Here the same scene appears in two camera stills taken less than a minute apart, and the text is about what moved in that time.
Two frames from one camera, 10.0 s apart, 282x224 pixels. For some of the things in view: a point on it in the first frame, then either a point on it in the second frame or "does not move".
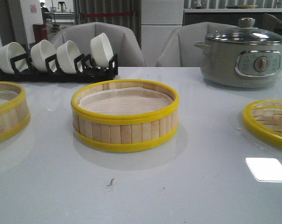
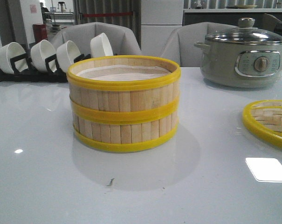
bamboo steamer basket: (10, 113) to (124, 89)
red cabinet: (40, 31) does not move
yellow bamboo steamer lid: (269, 121) does not move
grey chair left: (121, 39) does not move
